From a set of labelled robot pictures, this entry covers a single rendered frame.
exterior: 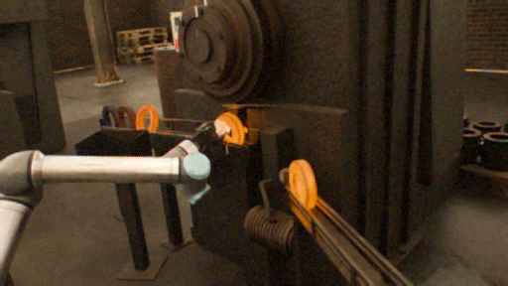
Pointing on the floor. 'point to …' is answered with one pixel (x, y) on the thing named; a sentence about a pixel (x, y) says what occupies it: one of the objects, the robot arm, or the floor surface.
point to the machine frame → (330, 126)
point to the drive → (441, 106)
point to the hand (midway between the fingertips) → (228, 127)
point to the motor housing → (270, 245)
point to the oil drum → (168, 80)
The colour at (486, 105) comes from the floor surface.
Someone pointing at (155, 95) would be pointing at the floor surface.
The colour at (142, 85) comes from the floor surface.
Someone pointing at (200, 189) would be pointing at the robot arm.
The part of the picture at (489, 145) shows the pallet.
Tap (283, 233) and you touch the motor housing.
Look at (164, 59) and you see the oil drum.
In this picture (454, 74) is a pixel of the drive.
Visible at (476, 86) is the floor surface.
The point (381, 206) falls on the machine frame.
